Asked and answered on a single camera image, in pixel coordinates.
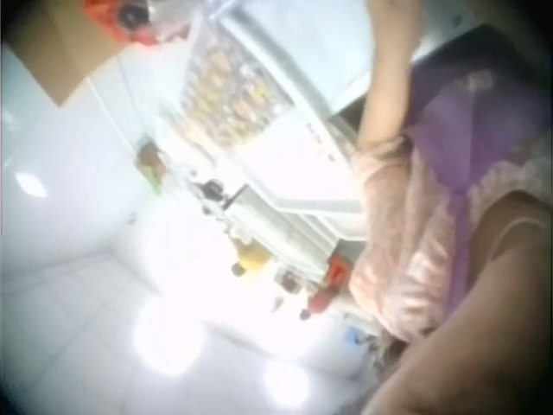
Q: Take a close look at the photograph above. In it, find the rack of egg trays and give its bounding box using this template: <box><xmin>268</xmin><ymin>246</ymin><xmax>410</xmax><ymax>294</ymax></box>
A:
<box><xmin>180</xmin><ymin>30</ymin><xmax>296</xmax><ymax>144</ymax></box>

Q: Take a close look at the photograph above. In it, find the orange red container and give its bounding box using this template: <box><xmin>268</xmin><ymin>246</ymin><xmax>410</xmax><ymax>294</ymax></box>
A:
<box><xmin>324</xmin><ymin>257</ymin><xmax>352</xmax><ymax>288</ymax></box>

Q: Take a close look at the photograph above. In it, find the red plastic bag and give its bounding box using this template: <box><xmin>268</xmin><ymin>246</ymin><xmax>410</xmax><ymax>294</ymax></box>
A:
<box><xmin>83</xmin><ymin>0</ymin><xmax>191</xmax><ymax>49</ymax></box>

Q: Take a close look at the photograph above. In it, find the black small appliance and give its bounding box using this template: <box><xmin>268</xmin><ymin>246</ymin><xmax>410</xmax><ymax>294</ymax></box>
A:
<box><xmin>199</xmin><ymin>179</ymin><xmax>230</xmax><ymax>206</ymax></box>

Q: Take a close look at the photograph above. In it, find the brown and green item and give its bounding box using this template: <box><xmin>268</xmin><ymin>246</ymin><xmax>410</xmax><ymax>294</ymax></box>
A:
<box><xmin>135</xmin><ymin>138</ymin><xmax>167</xmax><ymax>194</ymax></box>

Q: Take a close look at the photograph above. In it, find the yellow bottle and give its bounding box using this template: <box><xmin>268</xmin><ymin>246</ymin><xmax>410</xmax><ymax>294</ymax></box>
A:
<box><xmin>230</xmin><ymin>239</ymin><xmax>271</xmax><ymax>278</ymax></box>

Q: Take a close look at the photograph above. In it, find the brown cardboard box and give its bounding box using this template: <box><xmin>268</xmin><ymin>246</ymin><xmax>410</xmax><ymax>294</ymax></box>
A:
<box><xmin>0</xmin><ymin>0</ymin><xmax>126</xmax><ymax>108</ymax></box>

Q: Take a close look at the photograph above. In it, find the red bottle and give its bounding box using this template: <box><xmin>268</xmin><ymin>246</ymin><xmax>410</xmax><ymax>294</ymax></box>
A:
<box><xmin>298</xmin><ymin>286</ymin><xmax>338</xmax><ymax>322</ymax></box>

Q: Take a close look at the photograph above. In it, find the white refrigerator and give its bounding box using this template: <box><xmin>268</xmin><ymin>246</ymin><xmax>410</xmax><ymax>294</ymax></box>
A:
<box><xmin>156</xmin><ymin>0</ymin><xmax>381</xmax><ymax>243</ymax></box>

